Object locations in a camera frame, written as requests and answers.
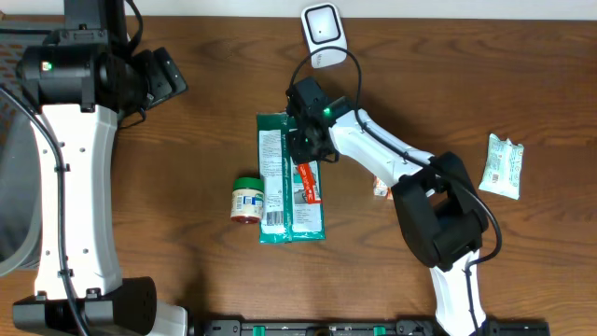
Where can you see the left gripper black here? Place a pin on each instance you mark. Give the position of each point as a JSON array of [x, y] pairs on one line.
[[169, 79]]

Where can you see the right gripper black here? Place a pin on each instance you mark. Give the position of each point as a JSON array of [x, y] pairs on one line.
[[298, 155]]

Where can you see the red adhesive tube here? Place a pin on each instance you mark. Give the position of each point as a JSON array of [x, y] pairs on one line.
[[309, 184]]

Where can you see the green 3M adhesive package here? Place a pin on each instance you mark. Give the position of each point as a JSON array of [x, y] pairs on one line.
[[287, 216]]

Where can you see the green-lidded small jar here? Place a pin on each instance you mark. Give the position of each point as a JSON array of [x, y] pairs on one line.
[[247, 202]]

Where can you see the mint green wipes pack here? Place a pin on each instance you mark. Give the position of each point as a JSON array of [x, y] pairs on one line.
[[502, 172]]

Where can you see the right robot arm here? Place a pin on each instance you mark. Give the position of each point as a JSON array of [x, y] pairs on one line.
[[440, 216]]

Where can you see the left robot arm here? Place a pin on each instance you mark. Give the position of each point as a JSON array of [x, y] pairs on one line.
[[76, 88]]

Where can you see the white barcode scanner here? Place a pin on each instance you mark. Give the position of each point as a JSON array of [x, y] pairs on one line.
[[324, 34]]

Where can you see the grey plastic mesh basket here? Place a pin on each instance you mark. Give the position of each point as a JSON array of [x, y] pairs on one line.
[[20, 177]]

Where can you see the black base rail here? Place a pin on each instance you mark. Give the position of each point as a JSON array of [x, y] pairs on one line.
[[417, 327]]

